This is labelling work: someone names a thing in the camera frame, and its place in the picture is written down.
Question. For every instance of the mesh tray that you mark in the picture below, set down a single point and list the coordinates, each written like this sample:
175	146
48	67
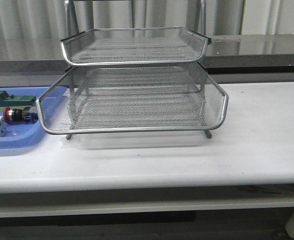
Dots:
126	46
133	98

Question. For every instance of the red emergency stop button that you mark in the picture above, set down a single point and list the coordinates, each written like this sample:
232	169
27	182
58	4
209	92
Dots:
28	114

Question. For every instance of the blue plastic tray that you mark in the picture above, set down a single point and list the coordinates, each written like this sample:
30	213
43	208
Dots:
23	134

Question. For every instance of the grey stone counter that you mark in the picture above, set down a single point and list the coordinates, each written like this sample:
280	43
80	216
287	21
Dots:
229	59

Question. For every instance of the green electrical module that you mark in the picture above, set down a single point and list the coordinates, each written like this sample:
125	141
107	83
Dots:
11	100

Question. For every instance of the silver rack frame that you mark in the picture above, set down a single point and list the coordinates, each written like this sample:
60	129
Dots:
70	15

